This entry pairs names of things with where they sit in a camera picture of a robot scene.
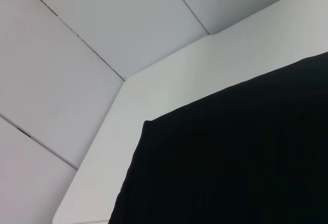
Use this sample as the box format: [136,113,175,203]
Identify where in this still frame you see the black t-shirt with FREE print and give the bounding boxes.
[109,51,328,224]

